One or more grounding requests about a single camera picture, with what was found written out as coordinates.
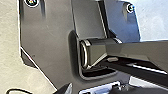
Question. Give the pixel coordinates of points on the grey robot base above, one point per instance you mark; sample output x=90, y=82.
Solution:
x=46, y=43

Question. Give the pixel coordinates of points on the silver base bolt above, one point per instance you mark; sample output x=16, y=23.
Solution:
x=130, y=7

